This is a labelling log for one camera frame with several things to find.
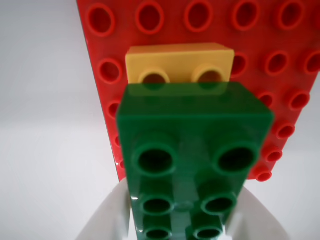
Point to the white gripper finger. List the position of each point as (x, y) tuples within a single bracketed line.
[(110, 217), (255, 217)]

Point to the dark green lego brick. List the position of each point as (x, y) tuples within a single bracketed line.
[(195, 125)]

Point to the yellow lego brick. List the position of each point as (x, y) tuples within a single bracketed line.
[(175, 60)]

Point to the red studded lego baseplate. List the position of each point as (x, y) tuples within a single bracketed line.
[(100, 37)]

